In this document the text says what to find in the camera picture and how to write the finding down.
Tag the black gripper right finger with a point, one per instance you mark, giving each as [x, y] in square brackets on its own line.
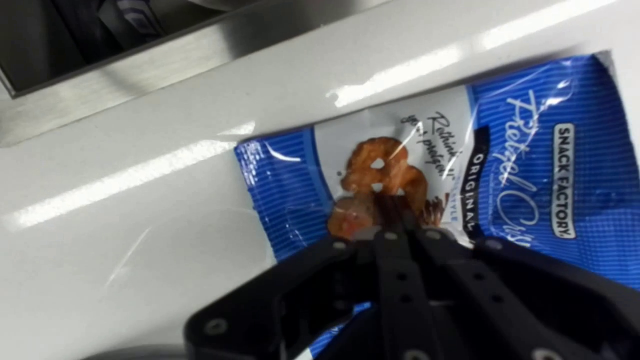
[506, 306]

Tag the steel framed counter opening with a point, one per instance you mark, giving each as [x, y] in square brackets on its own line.
[133, 82]

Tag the blue and white pretzel packet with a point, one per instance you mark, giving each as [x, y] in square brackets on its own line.
[533, 166]

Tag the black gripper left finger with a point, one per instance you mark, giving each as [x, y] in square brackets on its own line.
[321, 301]

